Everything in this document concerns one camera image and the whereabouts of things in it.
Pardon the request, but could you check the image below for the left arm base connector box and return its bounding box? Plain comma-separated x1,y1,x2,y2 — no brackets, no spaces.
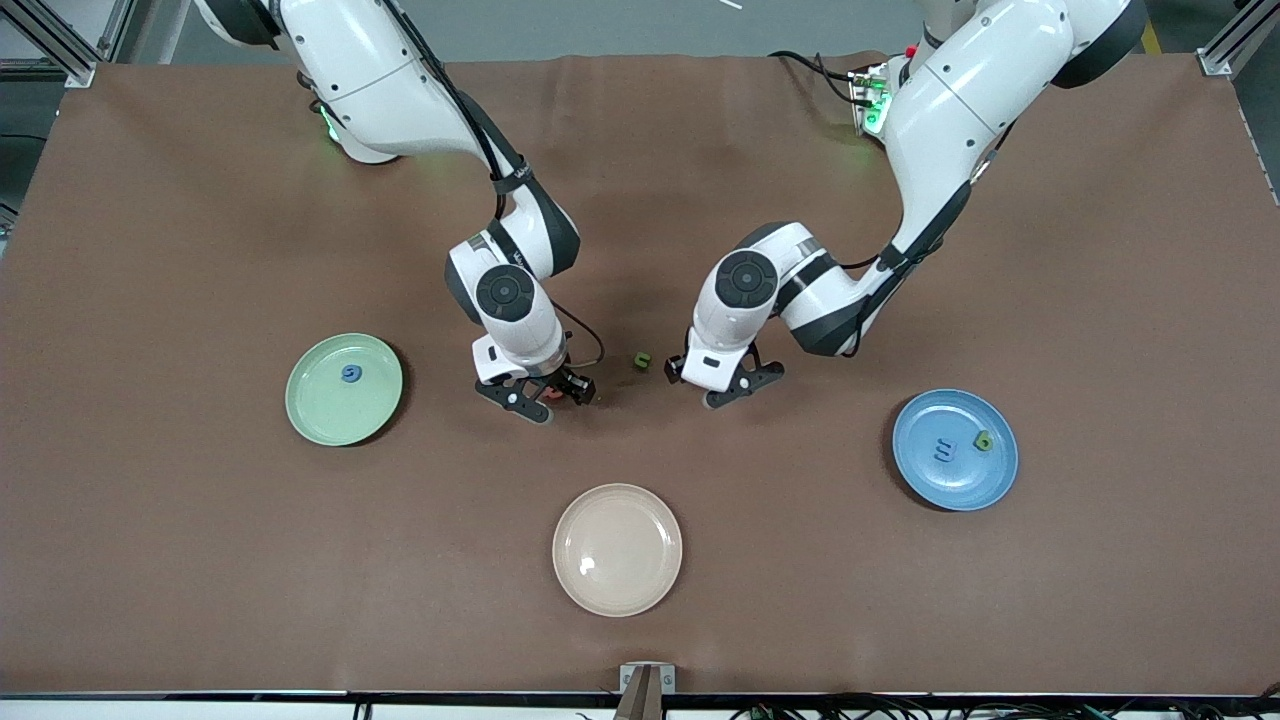
850,62,893,136

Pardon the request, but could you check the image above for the beige plate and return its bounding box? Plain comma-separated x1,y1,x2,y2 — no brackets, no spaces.
552,484,684,618

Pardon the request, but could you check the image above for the light green plate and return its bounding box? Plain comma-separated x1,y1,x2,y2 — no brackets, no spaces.
286,333,404,447

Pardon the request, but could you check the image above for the blue plate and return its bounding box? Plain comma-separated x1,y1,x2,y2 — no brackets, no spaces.
892,389,1019,512

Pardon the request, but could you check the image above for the brown table cover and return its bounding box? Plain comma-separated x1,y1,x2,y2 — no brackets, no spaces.
0,52,1280,698

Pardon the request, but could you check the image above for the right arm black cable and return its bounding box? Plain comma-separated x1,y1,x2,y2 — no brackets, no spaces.
380,0,606,369

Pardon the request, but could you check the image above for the tan pointed post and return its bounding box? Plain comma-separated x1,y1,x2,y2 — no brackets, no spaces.
613,666,664,720

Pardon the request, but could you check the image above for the black base power cable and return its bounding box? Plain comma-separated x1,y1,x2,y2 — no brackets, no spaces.
768,50,863,106

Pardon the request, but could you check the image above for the aluminium frame profile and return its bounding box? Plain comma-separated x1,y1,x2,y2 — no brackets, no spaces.
0,0,136,89
1198,0,1280,79

